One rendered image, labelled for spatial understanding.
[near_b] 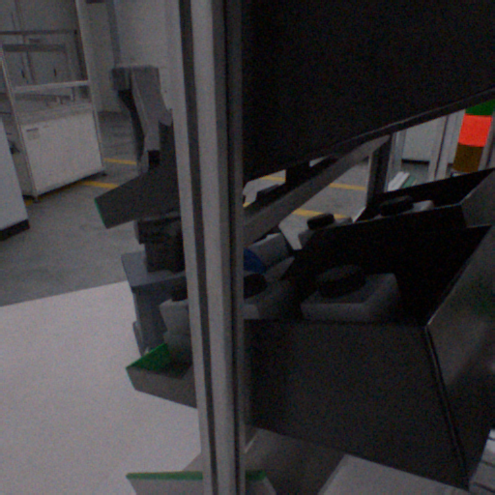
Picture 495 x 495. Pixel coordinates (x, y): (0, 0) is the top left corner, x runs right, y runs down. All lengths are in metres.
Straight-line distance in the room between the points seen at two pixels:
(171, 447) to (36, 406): 0.29
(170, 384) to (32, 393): 0.62
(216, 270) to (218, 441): 0.11
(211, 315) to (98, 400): 0.69
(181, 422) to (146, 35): 10.10
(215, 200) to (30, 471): 0.70
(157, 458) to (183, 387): 0.45
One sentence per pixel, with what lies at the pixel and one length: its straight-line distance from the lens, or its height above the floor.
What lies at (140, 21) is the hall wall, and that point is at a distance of 10.65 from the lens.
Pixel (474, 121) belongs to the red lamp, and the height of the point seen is 1.35.
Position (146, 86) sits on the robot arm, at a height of 1.41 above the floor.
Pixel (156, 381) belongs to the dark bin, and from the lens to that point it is 0.35.
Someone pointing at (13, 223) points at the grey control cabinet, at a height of 0.11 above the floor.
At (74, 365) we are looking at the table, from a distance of 0.95.
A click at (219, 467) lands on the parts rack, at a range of 0.26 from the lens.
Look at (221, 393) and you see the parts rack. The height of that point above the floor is 1.31.
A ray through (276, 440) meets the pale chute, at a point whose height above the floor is 1.10.
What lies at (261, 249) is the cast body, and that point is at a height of 1.26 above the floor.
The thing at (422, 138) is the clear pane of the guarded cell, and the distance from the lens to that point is 2.03.
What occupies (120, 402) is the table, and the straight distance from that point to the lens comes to 0.85.
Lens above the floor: 1.46
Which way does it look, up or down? 26 degrees down
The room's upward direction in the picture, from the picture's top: straight up
